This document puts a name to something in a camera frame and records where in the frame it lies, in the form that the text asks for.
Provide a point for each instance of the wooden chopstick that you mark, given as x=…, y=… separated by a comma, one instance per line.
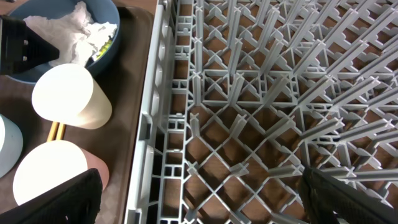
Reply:
x=60, y=131
x=53, y=131

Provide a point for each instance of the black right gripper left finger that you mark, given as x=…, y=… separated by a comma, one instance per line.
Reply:
x=74, y=201

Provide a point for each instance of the white tissue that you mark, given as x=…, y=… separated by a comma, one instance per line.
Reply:
x=76, y=35

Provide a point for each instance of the dark blue plate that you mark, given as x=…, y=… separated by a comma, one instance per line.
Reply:
x=101, y=11

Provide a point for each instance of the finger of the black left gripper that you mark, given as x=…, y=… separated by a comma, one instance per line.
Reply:
x=21, y=48

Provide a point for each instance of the wooden chopstick right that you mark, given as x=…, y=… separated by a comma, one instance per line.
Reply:
x=60, y=131

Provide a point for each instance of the brown serving tray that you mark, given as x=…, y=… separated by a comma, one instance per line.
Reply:
x=122, y=82

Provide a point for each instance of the white cup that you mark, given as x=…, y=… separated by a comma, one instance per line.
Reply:
x=69, y=94

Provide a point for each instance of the wooden chopstick left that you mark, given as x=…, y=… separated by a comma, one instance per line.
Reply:
x=53, y=131

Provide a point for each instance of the grey dishwasher rack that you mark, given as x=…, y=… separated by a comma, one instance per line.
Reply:
x=241, y=96

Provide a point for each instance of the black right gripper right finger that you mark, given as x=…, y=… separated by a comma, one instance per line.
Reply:
x=326, y=200

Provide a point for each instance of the pink cup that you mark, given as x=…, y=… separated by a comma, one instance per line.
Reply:
x=51, y=164

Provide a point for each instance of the light blue bowl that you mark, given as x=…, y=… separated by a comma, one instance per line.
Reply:
x=11, y=145

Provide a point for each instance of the yellow green snack wrapper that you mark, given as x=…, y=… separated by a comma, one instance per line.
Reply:
x=104, y=48

